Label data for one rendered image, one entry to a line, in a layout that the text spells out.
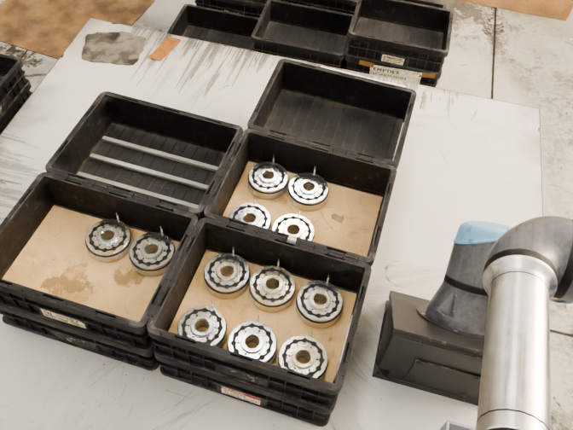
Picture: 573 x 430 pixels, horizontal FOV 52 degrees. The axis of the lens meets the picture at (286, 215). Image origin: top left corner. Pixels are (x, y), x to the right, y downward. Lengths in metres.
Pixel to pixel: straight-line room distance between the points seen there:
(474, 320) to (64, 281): 0.90
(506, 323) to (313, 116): 1.08
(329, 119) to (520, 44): 2.15
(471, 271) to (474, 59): 2.31
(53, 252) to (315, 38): 1.69
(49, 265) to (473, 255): 0.94
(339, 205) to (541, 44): 2.46
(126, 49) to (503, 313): 1.66
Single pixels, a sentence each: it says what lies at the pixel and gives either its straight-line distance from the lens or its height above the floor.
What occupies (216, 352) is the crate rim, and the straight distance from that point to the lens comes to 1.17.
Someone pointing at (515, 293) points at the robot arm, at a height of 1.36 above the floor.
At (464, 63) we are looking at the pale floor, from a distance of 3.44.
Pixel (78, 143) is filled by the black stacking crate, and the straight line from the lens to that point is 1.58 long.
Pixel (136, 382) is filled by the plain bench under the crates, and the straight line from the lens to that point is 1.41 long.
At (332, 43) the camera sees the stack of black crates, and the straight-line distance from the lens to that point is 2.74.
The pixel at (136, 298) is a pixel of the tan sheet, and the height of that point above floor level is 0.83.
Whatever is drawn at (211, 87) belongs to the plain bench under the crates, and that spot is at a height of 0.70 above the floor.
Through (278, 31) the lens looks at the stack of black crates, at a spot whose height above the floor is 0.38.
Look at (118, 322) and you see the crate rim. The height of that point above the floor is 0.93.
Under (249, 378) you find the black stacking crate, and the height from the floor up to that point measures 0.85.
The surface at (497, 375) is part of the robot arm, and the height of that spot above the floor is 1.39.
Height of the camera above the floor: 2.00
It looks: 53 degrees down
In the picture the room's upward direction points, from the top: 5 degrees clockwise
